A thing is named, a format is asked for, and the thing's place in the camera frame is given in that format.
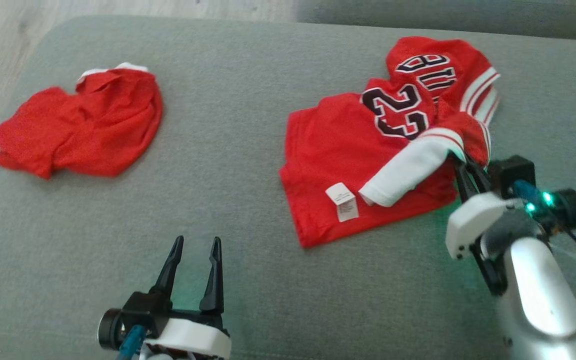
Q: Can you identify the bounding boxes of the left camera cable blue plug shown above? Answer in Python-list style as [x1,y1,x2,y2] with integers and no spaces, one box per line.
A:
[115,324,148,360]

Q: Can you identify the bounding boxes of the red basketball jersey white sleeves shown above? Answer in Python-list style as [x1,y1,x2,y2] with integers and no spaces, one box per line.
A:
[278,36,502,249]

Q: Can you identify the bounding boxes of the red mesh shorts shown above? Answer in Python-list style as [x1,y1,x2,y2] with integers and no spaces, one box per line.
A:
[0,62,164,180]

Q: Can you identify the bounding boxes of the grey sofa back cushion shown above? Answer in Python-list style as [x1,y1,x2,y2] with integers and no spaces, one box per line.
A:
[292,0,576,43]

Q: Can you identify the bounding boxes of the right camera cable blue plug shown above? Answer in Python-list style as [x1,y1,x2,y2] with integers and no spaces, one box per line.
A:
[512,179,576,302]

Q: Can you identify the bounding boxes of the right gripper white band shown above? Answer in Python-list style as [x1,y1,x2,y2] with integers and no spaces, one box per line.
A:
[445,154,525,297]

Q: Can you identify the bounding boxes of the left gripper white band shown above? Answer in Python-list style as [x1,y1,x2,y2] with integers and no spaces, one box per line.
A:
[122,235,233,360]

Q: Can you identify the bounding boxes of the grey fabric sofa seat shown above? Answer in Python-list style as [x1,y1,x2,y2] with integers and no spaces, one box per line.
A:
[0,14,576,360]

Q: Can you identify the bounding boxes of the camera cable blue plug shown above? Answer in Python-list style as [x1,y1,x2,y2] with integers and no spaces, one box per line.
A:
[512,179,576,302]
[115,324,148,360]

